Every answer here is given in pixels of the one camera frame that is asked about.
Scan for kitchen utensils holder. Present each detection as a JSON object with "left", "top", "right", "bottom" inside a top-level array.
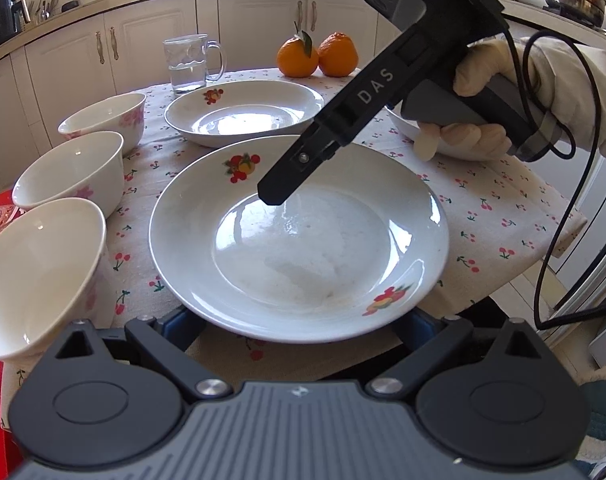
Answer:
[{"left": 28, "top": 0, "right": 64, "bottom": 23}]

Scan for cherry print tablecloth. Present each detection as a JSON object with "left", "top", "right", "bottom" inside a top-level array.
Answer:
[{"left": 0, "top": 67, "right": 588, "bottom": 431}]

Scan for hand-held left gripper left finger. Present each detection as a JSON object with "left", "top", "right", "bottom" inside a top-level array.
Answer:
[{"left": 55, "top": 307, "right": 234, "bottom": 403}]

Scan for white kitchen cabinets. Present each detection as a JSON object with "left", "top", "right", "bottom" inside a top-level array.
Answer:
[{"left": 0, "top": 0, "right": 606, "bottom": 201}]

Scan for person's right hand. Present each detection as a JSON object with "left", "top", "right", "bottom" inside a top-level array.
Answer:
[{"left": 414, "top": 39, "right": 551, "bottom": 163}]

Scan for large white fruit print plate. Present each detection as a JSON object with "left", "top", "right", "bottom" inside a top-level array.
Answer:
[{"left": 149, "top": 135, "right": 450, "bottom": 345}]

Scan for stainless steel appliance front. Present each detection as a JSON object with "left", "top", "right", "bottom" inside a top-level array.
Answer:
[{"left": 548, "top": 155, "right": 606, "bottom": 331}]

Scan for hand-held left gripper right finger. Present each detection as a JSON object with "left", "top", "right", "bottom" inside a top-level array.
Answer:
[{"left": 365, "top": 307, "right": 546, "bottom": 403}]

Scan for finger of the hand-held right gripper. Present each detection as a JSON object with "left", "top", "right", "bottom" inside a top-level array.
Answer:
[{"left": 257, "top": 127, "right": 356, "bottom": 207}]

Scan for white bowl pink flower print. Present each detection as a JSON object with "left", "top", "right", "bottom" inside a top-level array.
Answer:
[
  {"left": 58, "top": 92, "right": 147, "bottom": 157},
  {"left": 0, "top": 197, "right": 108, "bottom": 361},
  {"left": 12, "top": 131, "right": 125, "bottom": 218}
]

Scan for clear glass mug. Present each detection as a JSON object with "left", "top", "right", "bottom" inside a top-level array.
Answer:
[{"left": 163, "top": 34, "right": 226, "bottom": 96}]

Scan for person's clothing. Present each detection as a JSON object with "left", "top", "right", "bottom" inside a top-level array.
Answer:
[{"left": 575, "top": 367, "right": 606, "bottom": 480}]

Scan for person's right forearm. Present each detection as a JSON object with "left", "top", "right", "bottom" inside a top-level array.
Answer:
[{"left": 530, "top": 35, "right": 606, "bottom": 163}]

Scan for orange with leaf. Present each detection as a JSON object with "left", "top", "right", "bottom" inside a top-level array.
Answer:
[{"left": 277, "top": 22, "right": 320, "bottom": 79}]

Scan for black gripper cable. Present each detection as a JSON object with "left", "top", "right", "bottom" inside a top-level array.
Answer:
[{"left": 500, "top": 25, "right": 606, "bottom": 332}]

